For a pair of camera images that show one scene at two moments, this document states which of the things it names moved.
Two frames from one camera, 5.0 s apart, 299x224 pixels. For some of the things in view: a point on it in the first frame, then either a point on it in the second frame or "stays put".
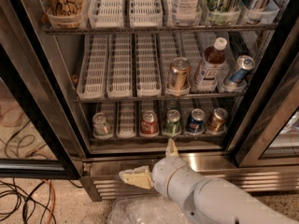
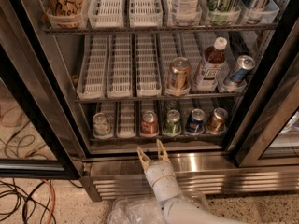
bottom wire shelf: x=161 y=140 stays put
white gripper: x=163 y=174 → x=159 y=170
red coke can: x=149 y=126 stays put
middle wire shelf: x=160 y=99 stays put
